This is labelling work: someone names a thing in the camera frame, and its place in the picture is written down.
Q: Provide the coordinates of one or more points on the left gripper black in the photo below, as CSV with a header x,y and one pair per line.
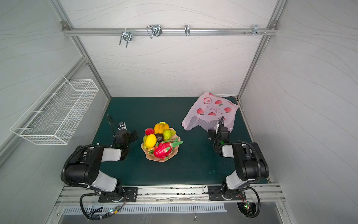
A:
x,y
131,136

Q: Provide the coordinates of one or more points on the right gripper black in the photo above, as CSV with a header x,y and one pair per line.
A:
x,y
221,129

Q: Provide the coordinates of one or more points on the pink plastic bag peach print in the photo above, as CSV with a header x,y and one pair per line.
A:
x,y
208,110

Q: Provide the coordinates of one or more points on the yellow lemon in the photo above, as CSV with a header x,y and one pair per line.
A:
x,y
150,141

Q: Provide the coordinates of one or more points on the red yellow strawberry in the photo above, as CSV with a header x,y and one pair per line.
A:
x,y
151,150

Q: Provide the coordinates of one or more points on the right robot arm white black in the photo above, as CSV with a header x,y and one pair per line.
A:
x,y
250,165

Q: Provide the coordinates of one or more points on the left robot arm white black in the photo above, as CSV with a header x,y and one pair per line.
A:
x,y
82,168

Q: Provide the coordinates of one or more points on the green starfruit left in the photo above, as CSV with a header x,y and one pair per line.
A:
x,y
144,141

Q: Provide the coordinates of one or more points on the pink flower-shaped fruit plate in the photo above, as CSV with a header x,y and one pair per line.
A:
x,y
174,152

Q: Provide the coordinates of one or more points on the dark purple plum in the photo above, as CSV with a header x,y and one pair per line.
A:
x,y
159,137

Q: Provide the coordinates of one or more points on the yellow banana bunch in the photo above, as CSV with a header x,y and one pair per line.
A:
x,y
160,127

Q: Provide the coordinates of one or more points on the pink dragon fruit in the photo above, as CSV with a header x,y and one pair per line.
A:
x,y
165,148

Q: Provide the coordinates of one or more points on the small metal hook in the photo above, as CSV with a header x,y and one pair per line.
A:
x,y
187,30

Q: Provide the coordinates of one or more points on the metal hook clamp left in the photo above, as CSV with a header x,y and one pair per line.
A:
x,y
126,37

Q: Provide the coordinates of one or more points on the metal hook clamp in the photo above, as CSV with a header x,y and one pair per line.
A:
x,y
154,30
126,37

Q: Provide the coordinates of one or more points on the metal hook clamp middle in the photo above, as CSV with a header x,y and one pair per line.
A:
x,y
154,30

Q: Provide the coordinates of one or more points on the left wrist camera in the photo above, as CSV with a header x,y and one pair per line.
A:
x,y
121,126

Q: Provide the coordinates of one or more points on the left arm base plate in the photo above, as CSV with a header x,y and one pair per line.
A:
x,y
128,194

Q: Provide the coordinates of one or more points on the white wire basket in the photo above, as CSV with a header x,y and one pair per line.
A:
x,y
55,116

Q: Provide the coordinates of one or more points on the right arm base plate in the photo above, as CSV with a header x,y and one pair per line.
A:
x,y
215,193

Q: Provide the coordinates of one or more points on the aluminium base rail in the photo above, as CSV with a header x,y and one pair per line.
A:
x,y
170,194

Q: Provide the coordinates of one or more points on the metal bracket right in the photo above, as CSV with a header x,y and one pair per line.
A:
x,y
255,31

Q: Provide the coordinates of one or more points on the white slotted cable duct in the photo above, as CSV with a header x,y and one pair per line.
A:
x,y
194,208

